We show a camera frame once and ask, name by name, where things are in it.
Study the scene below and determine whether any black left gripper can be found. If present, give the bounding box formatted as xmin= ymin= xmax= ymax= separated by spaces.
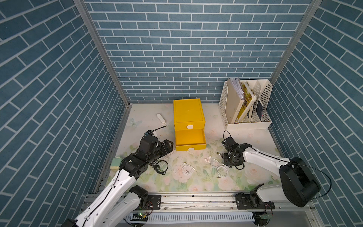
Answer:
xmin=146 ymin=138 xmax=174 ymax=164

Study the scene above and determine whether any yellow drawer cabinet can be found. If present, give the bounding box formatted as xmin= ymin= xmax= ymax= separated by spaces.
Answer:
xmin=173 ymin=98 xmax=207 ymax=151

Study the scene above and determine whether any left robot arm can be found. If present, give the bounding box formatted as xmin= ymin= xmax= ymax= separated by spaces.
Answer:
xmin=62 ymin=134 xmax=174 ymax=227

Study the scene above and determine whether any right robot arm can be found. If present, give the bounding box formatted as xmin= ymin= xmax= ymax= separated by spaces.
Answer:
xmin=220 ymin=136 xmax=332 ymax=208

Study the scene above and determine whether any black earphones lower coil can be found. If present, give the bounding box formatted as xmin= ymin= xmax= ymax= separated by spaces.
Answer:
xmin=150 ymin=160 xmax=169 ymax=175

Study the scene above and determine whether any white earphones right coil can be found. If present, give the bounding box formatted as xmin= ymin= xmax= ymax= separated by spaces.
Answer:
xmin=216 ymin=165 xmax=228 ymax=178

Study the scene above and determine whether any white earphones left coil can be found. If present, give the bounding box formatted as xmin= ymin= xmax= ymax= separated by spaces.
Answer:
xmin=181 ymin=162 xmax=196 ymax=176

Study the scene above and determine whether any small white rectangular device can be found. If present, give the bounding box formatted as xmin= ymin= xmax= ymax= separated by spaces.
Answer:
xmin=157 ymin=113 xmax=166 ymax=126

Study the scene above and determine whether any green and cream box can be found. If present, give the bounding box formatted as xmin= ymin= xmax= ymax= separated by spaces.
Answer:
xmin=110 ymin=157 xmax=123 ymax=173

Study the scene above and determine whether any white perforated file organizer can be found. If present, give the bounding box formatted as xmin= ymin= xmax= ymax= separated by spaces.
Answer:
xmin=218 ymin=79 xmax=273 ymax=130

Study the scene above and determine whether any beige folder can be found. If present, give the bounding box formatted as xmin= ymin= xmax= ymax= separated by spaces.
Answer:
xmin=226 ymin=78 xmax=245 ymax=124

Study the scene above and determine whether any yellow covered book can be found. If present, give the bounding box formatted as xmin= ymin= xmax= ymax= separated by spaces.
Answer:
xmin=237 ymin=81 xmax=256 ymax=122

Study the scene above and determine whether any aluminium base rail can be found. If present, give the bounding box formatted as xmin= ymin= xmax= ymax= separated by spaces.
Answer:
xmin=73 ymin=191 xmax=315 ymax=227

